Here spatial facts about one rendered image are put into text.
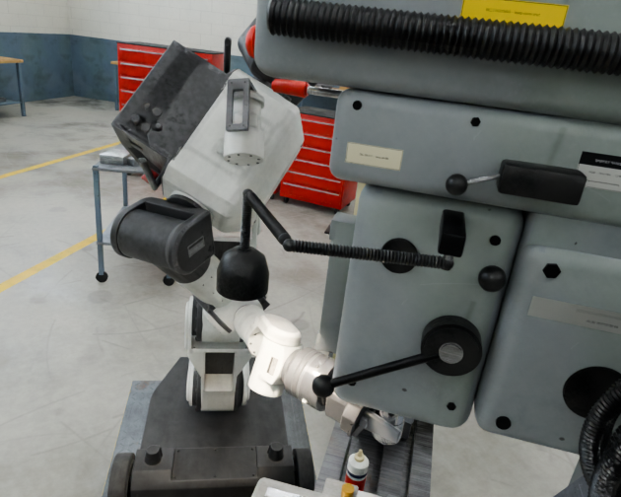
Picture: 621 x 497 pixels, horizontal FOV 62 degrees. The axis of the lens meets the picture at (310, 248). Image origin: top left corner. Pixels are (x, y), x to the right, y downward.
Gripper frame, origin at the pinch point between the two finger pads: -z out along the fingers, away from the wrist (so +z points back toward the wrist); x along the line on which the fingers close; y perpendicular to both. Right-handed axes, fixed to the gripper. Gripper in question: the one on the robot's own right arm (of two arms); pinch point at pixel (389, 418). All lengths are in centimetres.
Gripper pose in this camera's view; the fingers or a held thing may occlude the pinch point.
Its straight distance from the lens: 86.4
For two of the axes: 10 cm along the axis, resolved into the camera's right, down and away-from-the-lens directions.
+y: -1.1, 9.1, 3.9
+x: 5.7, -2.6, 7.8
